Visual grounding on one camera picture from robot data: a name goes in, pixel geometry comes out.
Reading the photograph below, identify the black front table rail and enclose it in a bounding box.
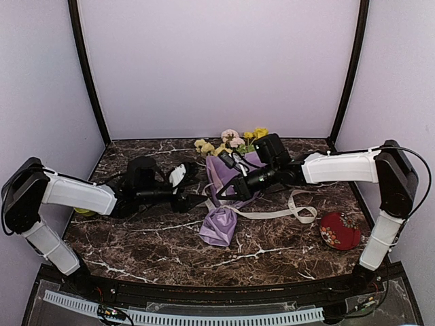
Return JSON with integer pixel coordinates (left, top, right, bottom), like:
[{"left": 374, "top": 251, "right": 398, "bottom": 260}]
[{"left": 73, "top": 275, "right": 357, "bottom": 306}]

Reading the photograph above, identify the yellow fuzzy poppy stem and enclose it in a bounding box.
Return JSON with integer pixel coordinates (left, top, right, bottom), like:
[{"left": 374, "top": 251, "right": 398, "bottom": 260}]
[{"left": 243, "top": 127, "right": 269, "bottom": 143}]

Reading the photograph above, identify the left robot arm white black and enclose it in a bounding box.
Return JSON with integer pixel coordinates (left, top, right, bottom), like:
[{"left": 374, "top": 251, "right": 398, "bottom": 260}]
[{"left": 1, "top": 156, "right": 207, "bottom": 296}]

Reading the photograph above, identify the red floral dish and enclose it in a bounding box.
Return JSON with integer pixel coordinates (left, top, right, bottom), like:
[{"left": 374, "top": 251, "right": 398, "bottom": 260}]
[{"left": 319, "top": 212, "right": 361, "bottom": 251}]

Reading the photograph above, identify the white ribbon strap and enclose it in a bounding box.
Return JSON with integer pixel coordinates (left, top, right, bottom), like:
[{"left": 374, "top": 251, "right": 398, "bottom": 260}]
[{"left": 202, "top": 183, "right": 319, "bottom": 225}]

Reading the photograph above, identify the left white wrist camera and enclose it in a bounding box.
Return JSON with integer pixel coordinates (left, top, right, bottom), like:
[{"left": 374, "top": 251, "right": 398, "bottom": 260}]
[{"left": 169, "top": 162, "right": 198, "bottom": 188}]

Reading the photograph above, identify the pink rose flower stem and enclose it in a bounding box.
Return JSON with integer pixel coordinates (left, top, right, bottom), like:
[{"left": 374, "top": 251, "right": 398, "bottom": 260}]
[{"left": 220, "top": 129, "right": 256, "bottom": 154}]

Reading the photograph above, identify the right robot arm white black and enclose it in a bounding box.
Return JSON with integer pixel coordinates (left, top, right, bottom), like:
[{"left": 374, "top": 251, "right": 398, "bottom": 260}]
[{"left": 216, "top": 133, "right": 420, "bottom": 295}]

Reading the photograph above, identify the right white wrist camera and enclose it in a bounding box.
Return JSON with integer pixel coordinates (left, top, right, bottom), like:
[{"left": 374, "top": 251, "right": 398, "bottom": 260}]
[{"left": 217, "top": 150, "right": 249, "bottom": 175}]

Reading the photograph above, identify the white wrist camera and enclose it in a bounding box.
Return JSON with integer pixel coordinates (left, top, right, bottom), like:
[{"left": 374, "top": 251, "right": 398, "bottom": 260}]
[
  {"left": 169, "top": 162, "right": 198, "bottom": 188},
  {"left": 217, "top": 150, "right": 249, "bottom": 175}
]

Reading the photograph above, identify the pink purple wrapping paper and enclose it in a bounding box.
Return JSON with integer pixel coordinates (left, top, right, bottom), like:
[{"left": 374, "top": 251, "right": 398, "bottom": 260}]
[{"left": 199, "top": 156, "right": 259, "bottom": 247}]

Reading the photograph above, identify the right black frame post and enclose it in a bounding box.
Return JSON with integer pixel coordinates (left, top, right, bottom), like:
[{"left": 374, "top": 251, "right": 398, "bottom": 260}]
[{"left": 326, "top": 0, "right": 370, "bottom": 147}]

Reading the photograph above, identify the lime green bowl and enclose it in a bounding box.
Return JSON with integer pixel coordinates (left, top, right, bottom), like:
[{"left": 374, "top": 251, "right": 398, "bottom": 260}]
[{"left": 74, "top": 208, "right": 96, "bottom": 217}]

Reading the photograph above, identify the white slotted cable duct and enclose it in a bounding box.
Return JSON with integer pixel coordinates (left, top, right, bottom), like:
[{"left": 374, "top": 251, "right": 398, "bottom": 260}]
[{"left": 43, "top": 290, "right": 324, "bottom": 325}]

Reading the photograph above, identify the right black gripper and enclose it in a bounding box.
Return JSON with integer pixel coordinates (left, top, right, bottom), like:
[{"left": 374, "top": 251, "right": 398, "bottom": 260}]
[{"left": 217, "top": 161, "right": 279, "bottom": 201}]

